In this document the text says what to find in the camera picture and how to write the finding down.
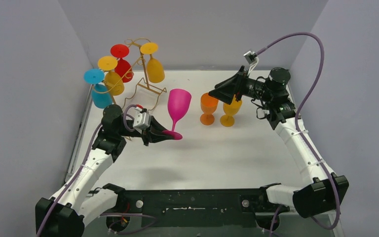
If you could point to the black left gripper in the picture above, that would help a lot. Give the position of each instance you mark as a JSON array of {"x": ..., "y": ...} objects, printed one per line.
[{"x": 149, "y": 131}]

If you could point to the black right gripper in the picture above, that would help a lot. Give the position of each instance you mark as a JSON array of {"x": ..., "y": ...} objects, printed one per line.
[{"x": 226, "y": 90}]

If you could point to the orange wine glass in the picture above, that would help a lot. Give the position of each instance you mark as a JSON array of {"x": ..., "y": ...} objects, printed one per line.
[{"x": 208, "y": 106}]

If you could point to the pink wine glass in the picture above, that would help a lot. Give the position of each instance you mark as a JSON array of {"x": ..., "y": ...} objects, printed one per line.
[{"x": 178, "y": 106}]

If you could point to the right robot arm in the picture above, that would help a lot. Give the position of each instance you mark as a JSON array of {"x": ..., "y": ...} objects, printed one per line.
[{"x": 321, "y": 189}]

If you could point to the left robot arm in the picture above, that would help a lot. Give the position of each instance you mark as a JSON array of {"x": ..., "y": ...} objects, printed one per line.
[{"x": 69, "y": 210}]

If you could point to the yellow wine glass left row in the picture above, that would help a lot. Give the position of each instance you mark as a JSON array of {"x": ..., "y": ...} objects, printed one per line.
[{"x": 112, "y": 80}]

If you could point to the red wine glass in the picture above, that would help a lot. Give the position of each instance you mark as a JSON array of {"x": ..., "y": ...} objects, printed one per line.
[{"x": 123, "y": 68}]

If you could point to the blue wine glass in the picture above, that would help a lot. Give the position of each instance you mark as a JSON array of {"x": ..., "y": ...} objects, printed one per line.
[{"x": 99, "y": 91}]

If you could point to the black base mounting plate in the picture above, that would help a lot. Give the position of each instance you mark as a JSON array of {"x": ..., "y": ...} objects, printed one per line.
[{"x": 245, "y": 208}]

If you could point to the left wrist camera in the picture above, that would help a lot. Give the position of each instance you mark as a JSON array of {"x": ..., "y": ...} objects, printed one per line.
[{"x": 142, "y": 119}]

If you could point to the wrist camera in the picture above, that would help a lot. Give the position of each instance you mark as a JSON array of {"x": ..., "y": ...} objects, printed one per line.
[
  {"x": 251, "y": 57},
  {"x": 142, "y": 119}
]

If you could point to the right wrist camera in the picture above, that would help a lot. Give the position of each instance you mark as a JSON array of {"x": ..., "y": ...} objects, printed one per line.
[{"x": 251, "y": 57}]

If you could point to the gold wire glass rack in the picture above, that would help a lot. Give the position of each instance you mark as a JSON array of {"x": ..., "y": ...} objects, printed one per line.
[{"x": 136, "y": 58}]

